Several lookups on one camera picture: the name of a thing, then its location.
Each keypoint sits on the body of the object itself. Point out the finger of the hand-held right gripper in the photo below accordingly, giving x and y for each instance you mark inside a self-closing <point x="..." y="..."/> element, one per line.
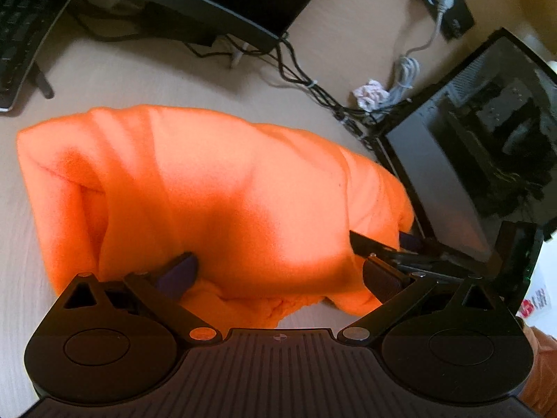
<point x="378" y="248"/>
<point x="411" y="242"/>

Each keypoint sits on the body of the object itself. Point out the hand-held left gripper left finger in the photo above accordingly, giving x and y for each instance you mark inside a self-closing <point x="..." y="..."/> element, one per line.
<point x="179" y="271"/>

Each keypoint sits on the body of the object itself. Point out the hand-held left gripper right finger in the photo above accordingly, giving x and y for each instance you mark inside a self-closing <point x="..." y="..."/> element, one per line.
<point x="383" y="279"/>

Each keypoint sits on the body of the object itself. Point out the orange fleece garment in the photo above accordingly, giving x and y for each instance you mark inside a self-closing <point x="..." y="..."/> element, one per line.
<point x="226" y="191"/>

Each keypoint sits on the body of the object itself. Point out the person's right forearm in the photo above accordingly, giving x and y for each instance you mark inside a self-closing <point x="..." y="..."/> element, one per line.
<point x="541" y="374"/>

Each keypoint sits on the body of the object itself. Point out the black glass-sided computer case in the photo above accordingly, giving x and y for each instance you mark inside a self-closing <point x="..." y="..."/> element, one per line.
<point x="470" y="148"/>

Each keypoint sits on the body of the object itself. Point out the crumpled white tissue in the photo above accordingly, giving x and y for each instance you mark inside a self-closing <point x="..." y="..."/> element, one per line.
<point x="370" y="95"/>

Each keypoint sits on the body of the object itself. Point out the black keyboard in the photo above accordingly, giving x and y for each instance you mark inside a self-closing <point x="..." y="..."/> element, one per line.
<point x="21" y="30"/>

